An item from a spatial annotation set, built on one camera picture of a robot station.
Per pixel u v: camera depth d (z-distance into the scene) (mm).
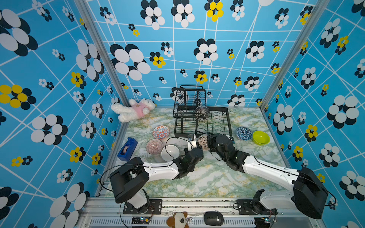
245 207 723
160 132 1021
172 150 909
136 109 1060
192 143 713
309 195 406
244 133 1019
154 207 736
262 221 710
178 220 677
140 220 721
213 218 685
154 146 958
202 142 862
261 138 985
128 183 436
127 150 889
